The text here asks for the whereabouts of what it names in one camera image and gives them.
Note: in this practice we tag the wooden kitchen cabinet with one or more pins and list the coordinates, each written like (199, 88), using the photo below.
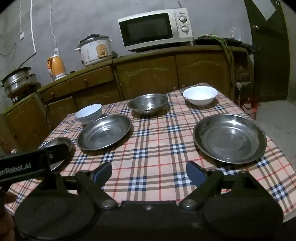
(148, 76)

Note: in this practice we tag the white paper sheet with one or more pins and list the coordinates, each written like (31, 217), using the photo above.
(264, 8)

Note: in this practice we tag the dark green door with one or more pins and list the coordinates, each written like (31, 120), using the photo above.
(270, 58)

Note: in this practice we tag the green vegetable stalks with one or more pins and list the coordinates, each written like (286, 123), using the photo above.
(226, 46)

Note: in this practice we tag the large stainless steel basin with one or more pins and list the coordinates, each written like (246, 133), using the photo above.
(104, 132)

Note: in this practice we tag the steel steamer pot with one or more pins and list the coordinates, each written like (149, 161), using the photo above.
(16, 78)

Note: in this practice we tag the steel bowl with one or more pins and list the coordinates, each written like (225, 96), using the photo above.
(148, 104)

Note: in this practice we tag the red and white bag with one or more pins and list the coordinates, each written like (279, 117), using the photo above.
(248, 106)

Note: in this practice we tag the large steel plate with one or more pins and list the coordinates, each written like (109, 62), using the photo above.
(231, 139)

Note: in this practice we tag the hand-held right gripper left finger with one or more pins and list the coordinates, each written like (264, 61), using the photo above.
(104, 172)

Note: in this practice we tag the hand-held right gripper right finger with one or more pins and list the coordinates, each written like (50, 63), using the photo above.
(195, 173)

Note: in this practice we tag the dark counter tray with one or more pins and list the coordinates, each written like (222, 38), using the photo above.
(208, 41)

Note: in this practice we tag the white microwave oven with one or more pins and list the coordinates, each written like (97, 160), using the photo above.
(148, 30)

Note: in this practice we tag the white rice cooker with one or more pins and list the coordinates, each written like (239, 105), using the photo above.
(94, 52)

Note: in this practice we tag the white hanging power strip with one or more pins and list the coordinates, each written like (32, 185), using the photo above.
(238, 85)

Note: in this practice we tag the white wall switch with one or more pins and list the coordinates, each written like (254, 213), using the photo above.
(22, 36)

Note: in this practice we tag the dark cooktop burner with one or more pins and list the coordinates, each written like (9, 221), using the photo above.
(19, 96)

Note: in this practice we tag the person's left hand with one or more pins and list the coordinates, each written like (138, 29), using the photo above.
(8, 198)

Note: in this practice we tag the large white bowl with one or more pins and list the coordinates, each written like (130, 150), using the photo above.
(200, 95)

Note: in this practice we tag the small steel plate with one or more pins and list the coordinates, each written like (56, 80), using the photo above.
(54, 141)

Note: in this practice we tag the plaid tablecloth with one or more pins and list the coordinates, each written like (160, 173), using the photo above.
(157, 143)

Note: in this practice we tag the orange electric kettle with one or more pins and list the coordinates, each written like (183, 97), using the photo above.
(56, 66)

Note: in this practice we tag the small white bowl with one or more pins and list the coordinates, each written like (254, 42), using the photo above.
(87, 113)

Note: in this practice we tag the white wall socket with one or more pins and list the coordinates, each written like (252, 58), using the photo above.
(56, 52)

